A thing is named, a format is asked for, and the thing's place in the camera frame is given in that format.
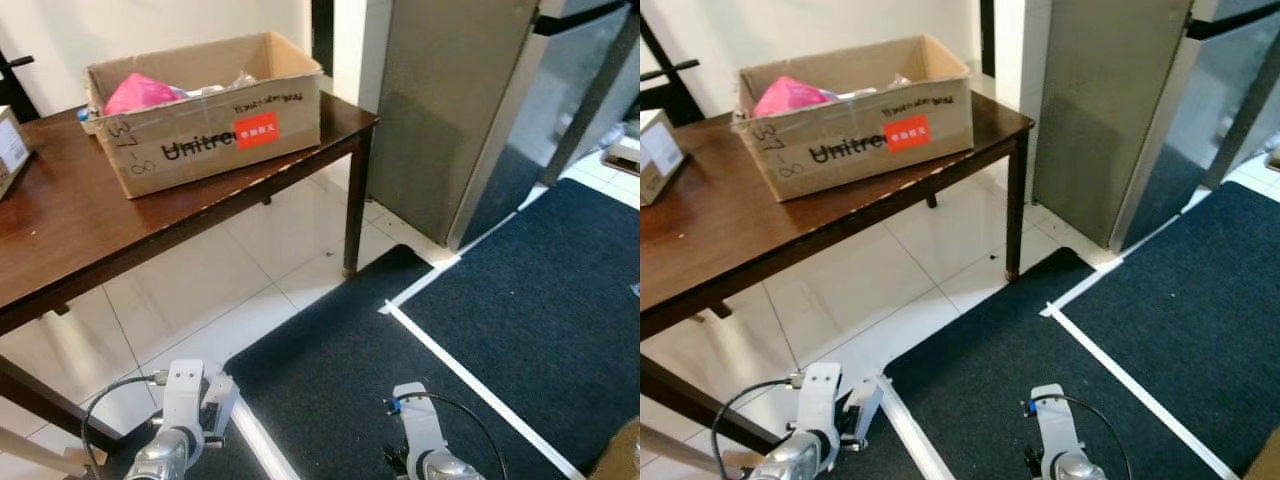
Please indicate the grey metal cabinet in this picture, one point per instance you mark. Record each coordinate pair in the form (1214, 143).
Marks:
(1100, 110)
(440, 110)

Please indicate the brown cardboard piece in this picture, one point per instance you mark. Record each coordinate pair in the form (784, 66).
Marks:
(1265, 458)
(620, 455)

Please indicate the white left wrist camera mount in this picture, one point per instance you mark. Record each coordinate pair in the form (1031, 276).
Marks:
(182, 395)
(820, 398)

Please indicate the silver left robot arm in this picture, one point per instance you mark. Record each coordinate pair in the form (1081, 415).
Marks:
(160, 462)
(795, 465)

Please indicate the large open cardboard box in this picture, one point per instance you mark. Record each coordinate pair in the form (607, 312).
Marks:
(200, 140)
(850, 145)

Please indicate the white floor tape strip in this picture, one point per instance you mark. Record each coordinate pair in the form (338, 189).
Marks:
(1130, 385)
(470, 380)

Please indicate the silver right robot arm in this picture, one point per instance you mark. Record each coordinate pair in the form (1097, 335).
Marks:
(1078, 468)
(450, 468)

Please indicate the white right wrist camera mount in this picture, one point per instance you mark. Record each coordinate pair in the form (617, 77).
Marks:
(418, 420)
(1052, 422)

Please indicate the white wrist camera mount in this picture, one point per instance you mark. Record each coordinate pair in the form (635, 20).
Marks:
(820, 398)
(182, 395)
(1052, 422)
(418, 420)

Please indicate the closed cardboard box white labels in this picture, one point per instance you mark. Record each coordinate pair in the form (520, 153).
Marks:
(660, 155)
(10, 150)

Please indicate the glass door grey frame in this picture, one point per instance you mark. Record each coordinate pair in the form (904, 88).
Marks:
(560, 120)
(1210, 120)

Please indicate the small brown white box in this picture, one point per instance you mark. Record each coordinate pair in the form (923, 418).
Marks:
(622, 155)
(1272, 158)

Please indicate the black stand pole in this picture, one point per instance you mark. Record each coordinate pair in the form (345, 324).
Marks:
(15, 95)
(670, 85)

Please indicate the dark blue carpet mat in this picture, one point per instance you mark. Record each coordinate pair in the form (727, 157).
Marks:
(340, 370)
(1190, 300)
(540, 300)
(990, 370)

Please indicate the dark brown wooden table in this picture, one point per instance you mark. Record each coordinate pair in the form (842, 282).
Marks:
(70, 220)
(720, 230)

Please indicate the pink plastic bag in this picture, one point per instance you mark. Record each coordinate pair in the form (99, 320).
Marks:
(140, 93)
(790, 97)

